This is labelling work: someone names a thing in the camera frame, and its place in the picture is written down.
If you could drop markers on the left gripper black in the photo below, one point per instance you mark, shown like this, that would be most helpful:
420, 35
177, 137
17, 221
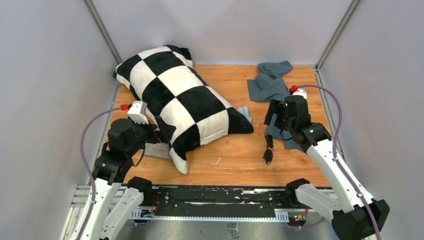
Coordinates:
165, 134

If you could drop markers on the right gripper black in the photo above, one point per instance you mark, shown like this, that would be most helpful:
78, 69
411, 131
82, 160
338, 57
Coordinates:
277, 107

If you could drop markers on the grey glasses case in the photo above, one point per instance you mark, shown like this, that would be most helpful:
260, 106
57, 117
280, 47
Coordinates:
158, 151

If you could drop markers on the light blue cleaning cloth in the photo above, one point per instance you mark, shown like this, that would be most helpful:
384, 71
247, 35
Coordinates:
244, 110

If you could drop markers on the black white checkered pillow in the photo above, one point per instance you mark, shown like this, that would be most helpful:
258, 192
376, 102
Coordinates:
186, 109

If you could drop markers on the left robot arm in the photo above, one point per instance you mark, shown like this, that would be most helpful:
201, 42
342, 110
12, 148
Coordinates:
125, 139

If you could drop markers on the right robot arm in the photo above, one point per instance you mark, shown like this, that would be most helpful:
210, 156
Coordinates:
354, 213

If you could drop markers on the black sunglasses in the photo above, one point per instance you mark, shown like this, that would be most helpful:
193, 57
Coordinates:
269, 152

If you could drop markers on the grey-blue towel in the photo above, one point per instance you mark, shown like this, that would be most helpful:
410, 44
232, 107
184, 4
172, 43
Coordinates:
269, 85

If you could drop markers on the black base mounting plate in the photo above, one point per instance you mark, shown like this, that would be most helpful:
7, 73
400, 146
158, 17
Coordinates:
212, 202

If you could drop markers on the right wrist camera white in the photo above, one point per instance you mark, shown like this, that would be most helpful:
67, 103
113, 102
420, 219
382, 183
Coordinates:
295, 91

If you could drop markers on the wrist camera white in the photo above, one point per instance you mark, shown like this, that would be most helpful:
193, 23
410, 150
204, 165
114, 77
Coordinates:
295, 91
137, 112

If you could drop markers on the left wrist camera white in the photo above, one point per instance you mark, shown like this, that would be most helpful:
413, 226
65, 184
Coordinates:
137, 112

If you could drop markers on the aluminium frame rail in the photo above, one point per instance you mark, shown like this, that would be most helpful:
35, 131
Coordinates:
212, 217

